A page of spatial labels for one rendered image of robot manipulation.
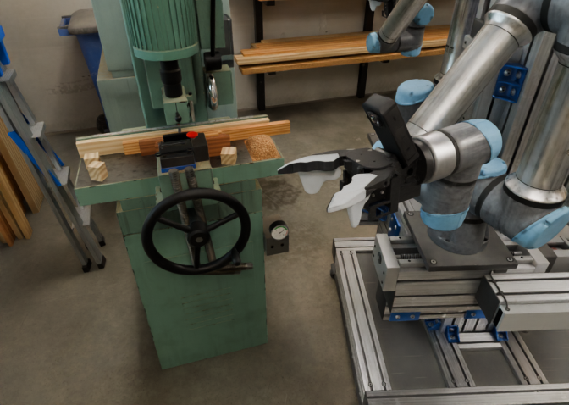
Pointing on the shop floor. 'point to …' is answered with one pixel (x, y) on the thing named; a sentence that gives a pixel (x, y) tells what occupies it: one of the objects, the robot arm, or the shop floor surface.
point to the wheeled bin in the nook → (92, 49)
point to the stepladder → (13, 117)
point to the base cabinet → (201, 295)
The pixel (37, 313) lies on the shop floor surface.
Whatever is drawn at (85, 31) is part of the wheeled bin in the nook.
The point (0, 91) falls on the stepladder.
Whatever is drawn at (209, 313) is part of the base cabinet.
